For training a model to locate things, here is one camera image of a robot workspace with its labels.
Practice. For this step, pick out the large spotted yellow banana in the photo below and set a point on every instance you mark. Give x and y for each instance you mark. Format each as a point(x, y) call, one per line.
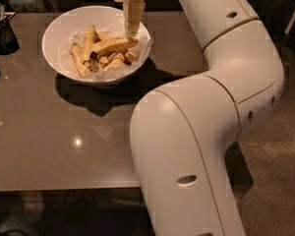
point(104, 47)

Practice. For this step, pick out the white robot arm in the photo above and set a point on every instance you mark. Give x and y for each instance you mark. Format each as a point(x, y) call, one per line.
point(181, 131)

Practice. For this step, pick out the white paper bowl liner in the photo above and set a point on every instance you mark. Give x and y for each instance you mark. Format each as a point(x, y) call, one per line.
point(97, 75)

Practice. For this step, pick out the upright yellow banana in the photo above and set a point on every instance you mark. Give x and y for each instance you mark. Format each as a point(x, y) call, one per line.
point(89, 39)

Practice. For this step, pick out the white ceramic bowl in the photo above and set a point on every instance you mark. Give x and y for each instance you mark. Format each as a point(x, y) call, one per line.
point(78, 19)

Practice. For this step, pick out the small banana pieces cluster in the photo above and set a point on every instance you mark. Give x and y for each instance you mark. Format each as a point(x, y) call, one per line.
point(117, 59)

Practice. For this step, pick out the left lying yellow banana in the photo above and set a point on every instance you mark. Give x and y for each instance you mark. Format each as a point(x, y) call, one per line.
point(77, 54)

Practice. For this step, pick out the black mesh utensil holder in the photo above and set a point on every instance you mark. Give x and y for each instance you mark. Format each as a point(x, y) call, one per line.
point(8, 40)

